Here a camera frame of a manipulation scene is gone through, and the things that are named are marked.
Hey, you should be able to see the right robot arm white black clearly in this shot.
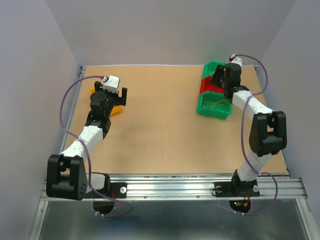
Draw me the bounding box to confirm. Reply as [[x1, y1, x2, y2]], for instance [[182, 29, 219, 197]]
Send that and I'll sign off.
[[210, 63, 287, 198]]

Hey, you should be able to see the aluminium mounting rail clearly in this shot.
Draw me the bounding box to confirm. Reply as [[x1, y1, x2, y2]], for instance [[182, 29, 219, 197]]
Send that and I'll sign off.
[[41, 173, 310, 201]]

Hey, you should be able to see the red plastic bin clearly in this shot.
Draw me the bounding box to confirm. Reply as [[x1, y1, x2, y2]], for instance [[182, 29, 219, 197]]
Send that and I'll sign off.
[[199, 75, 224, 94]]

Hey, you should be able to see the yellow plastic bin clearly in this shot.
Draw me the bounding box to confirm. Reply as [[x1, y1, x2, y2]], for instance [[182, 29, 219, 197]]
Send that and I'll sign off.
[[89, 88, 123, 116]]

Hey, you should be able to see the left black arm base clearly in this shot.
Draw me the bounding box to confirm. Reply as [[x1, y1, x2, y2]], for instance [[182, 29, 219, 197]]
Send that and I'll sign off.
[[84, 182, 127, 199]]

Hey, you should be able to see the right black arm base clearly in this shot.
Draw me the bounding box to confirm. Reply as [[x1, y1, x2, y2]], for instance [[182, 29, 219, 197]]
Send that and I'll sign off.
[[212, 181, 260, 198]]

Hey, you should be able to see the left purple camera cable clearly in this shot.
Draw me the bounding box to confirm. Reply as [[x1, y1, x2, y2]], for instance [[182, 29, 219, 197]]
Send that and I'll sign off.
[[61, 75, 133, 218]]

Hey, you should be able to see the near green plastic bin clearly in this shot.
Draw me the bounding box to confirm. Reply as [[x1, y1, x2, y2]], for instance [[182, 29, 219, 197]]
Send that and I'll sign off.
[[196, 91, 232, 120]]

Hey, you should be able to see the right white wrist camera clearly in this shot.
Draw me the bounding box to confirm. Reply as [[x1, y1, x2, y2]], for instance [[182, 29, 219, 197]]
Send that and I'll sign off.
[[229, 54, 243, 66]]

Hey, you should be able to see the far green plastic bin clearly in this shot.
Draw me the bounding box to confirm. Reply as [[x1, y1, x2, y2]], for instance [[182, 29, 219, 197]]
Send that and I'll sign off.
[[202, 61, 225, 78]]

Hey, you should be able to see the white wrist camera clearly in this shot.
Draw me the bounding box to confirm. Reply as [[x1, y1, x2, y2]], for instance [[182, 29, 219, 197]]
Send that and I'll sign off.
[[229, 54, 243, 66], [102, 75, 120, 94]]

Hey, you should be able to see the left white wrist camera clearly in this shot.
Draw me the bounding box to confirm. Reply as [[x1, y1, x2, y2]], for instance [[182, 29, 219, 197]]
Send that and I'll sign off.
[[102, 75, 120, 94]]

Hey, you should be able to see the green plastic bin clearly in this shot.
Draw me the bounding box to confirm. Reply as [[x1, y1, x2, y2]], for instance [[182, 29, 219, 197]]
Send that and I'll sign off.
[[196, 91, 232, 120], [202, 61, 225, 78]]

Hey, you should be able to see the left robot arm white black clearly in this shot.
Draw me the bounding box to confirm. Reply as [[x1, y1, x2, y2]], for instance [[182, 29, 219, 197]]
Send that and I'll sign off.
[[46, 75, 128, 201]]

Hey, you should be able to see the yellow wire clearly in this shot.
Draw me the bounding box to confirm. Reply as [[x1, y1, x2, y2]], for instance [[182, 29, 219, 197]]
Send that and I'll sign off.
[[201, 96, 229, 111]]

